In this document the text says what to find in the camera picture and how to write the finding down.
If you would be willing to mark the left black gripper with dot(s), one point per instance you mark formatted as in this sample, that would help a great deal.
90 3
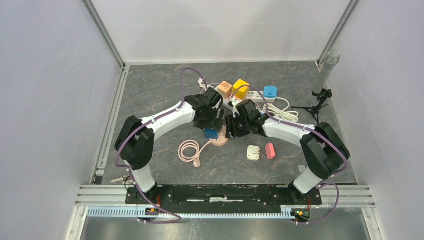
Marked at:
201 125

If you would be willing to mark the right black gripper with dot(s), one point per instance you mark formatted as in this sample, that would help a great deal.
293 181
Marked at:
230 122

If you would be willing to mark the pink round socket base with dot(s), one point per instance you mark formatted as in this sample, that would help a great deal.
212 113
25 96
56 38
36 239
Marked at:
222 139

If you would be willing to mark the blue cube socket adapter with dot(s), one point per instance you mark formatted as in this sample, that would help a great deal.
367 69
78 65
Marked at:
211 134

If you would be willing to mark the white usb charger plug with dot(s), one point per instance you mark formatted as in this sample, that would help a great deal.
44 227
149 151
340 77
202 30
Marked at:
253 153

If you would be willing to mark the pink plug adapter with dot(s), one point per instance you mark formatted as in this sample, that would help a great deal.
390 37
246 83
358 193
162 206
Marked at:
270 151

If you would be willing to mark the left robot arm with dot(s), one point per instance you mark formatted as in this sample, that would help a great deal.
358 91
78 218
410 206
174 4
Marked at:
135 142

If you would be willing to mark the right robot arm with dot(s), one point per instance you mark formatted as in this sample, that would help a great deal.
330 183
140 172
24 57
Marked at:
324 151

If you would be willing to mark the light blue square plug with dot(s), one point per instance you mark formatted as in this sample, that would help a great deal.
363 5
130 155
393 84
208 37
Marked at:
270 91

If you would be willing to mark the beige cube adapter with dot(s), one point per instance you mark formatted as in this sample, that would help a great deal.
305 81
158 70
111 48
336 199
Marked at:
225 88

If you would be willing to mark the yellow cube adapter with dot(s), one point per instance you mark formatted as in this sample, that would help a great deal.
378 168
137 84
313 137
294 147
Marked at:
240 89

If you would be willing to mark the white power strip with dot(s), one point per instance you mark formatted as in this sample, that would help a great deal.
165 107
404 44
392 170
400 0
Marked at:
256 97

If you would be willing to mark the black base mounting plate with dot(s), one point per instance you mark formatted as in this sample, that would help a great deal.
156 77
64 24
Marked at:
223 198

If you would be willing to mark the grey microphone on stand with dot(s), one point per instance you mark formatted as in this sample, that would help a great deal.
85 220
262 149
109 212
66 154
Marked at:
331 59

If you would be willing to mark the light blue cable duct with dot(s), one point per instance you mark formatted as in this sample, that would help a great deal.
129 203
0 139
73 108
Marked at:
141 213

